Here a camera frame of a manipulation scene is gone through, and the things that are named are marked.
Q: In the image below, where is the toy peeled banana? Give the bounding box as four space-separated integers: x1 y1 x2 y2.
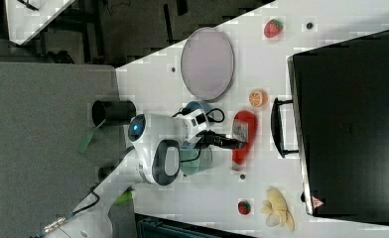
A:
261 188 295 232

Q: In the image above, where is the grey round plate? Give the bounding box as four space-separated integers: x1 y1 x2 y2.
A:
181 28 235 101

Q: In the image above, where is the green slotted spatula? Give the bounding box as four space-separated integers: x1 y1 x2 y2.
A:
77 120 105 153

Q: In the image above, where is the red ketchup bottle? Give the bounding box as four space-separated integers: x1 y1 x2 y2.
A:
231 110 258 171

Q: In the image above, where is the small red toy strawberry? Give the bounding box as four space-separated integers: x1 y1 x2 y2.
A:
238 200 251 215

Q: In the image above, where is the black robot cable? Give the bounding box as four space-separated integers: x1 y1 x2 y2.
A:
30 107 226 238

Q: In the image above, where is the toy orange half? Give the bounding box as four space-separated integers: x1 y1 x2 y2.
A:
249 89 268 107

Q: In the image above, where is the green plastic mug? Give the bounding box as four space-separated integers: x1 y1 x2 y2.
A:
181 148 212 176

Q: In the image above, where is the toy strawberry top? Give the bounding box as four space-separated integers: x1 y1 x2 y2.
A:
264 19 283 39

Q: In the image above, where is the green toy vegetable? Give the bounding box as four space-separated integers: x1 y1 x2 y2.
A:
115 190 137 205

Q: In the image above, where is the silver toaster oven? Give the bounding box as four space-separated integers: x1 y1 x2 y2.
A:
287 30 389 226

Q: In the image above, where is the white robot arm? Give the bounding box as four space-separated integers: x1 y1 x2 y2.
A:
128 109 247 185

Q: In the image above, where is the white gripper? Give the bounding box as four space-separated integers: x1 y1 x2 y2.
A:
176 109 247 150

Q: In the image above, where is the black cylindrical cup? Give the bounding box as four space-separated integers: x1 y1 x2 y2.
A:
97 166 114 181

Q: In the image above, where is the black round pot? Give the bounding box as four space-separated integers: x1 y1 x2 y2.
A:
91 100 136 126

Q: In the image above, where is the blue plastic cup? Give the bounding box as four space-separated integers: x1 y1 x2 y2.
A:
186 101 211 113

